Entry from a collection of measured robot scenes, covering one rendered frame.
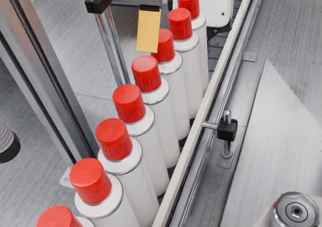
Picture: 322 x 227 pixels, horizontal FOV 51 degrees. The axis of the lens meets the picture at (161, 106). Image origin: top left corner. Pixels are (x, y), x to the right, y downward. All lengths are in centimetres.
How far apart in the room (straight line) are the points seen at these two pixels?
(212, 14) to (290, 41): 31
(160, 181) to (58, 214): 21
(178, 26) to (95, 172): 25
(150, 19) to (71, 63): 47
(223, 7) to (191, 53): 12
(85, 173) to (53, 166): 36
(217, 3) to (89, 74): 38
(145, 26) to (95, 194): 22
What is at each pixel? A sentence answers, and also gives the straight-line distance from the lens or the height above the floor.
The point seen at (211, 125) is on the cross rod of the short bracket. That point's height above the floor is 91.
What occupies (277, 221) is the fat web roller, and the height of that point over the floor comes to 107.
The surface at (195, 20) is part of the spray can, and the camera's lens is 54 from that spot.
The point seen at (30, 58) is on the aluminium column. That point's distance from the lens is 43.
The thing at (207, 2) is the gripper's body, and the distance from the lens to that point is 60.
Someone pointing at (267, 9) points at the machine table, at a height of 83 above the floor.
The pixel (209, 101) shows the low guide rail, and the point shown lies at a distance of 59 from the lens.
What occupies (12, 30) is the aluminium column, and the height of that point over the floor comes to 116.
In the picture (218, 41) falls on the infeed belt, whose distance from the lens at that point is 77.
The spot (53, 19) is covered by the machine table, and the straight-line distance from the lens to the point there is 108.
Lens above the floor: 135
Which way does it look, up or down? 47 degrees down
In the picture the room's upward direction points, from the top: 12 degrees counter-clockwise
